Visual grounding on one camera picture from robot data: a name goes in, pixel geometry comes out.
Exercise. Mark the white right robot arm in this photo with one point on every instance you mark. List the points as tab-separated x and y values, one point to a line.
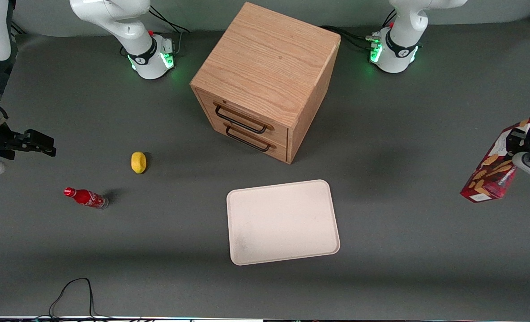
113	18

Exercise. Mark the beige plastic tray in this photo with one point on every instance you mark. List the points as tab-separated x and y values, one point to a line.
283	221

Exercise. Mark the red cookie box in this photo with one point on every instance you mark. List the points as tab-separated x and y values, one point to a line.
489	176

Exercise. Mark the red cola bottle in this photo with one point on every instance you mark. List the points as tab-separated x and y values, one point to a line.
86	197

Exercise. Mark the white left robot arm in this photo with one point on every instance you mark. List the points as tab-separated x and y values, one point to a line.
401	49

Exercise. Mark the wooden drawer cabinet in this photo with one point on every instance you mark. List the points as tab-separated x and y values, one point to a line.
269	58

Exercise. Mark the yellow lemon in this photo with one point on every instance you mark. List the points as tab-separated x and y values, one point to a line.
138	162

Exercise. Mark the wooden drawer front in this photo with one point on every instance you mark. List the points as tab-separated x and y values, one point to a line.
278	134
276	152

